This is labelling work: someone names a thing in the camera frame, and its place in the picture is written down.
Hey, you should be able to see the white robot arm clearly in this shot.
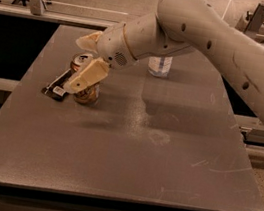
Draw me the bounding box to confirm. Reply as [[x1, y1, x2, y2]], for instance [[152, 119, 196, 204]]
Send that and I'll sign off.
[[63, 0, 264, 124]]

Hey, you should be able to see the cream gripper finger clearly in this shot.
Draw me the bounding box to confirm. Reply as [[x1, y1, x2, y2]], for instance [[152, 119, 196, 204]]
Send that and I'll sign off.
[[63, 57, 110, 94], [76, 31, 102, 53]]

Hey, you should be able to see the orange soda can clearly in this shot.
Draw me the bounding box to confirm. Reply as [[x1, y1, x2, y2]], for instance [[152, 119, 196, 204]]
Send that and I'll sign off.
[[70, 53, 100, 106]]

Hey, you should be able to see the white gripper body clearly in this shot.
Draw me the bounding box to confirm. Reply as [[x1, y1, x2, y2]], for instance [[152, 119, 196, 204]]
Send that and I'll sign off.
[[97, 22, 138, 70]]

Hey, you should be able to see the right metal bracket post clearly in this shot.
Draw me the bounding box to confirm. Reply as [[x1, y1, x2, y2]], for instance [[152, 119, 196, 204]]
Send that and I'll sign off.
[[244, 3, 264, 39]]

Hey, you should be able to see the clear plastic water bottle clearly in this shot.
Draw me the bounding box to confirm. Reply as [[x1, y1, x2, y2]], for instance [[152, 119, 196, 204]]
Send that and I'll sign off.
[[148, 56, 173, 78]]

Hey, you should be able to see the black rxbar chocolate wrapper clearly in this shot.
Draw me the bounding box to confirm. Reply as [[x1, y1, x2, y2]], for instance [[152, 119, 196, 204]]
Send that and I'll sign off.
[[41, 69, 72, 102]]

